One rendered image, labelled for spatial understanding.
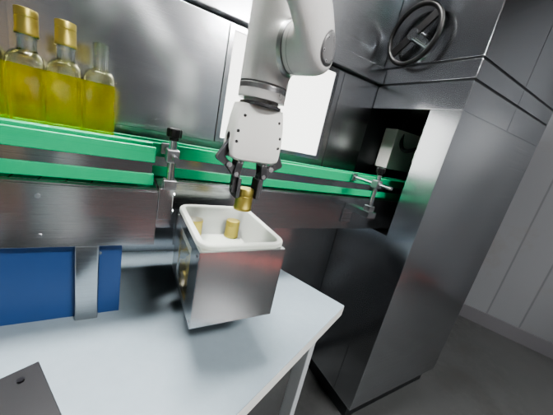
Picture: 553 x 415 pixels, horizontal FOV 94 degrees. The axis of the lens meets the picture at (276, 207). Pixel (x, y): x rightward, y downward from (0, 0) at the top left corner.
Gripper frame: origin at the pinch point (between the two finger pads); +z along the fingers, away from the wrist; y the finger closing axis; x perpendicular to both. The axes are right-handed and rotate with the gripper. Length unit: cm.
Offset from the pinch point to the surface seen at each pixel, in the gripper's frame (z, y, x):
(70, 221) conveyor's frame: 12.0, 29.0, -10.7
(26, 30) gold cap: -19.7, 37.2, -24.5
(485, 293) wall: 83, -255, -31
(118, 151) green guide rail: -1.8, 21.8, -12.6
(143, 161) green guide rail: -0.3, 17.5, -13.0
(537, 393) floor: 111, -213, 26
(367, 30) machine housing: -56, -57, -42
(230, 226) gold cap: 13.0, -2.4, -10.9
